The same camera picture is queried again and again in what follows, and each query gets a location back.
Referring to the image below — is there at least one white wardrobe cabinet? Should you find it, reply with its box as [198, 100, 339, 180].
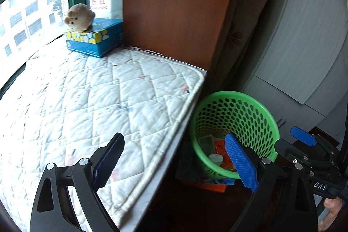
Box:
[238, 0, 347, 142]

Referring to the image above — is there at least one brown wooden wall panel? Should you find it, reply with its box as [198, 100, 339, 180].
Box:
[123, 0, 243, 71]

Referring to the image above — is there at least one person's right hand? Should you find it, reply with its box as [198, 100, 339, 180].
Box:
[318, 197, 343, 231]

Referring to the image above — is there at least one blue yellow tissue box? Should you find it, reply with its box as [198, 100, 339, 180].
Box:
[65, 18, 124, 58]

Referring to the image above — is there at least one orange snack wrapper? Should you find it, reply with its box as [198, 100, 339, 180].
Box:
[214, 139, 236, 171]

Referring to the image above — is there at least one beige plush toy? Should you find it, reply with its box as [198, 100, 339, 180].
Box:
[64, 3, 95, 32]

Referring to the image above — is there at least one white quilted mattress pad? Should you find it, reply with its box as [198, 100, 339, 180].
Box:
[1, 39, 206, 231]

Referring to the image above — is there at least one green plastic waste basket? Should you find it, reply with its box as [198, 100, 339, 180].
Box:
[190, 91, 280, 179]

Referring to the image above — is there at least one orange blue box under basket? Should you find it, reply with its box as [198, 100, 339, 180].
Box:
[185, 178, 235, 193]

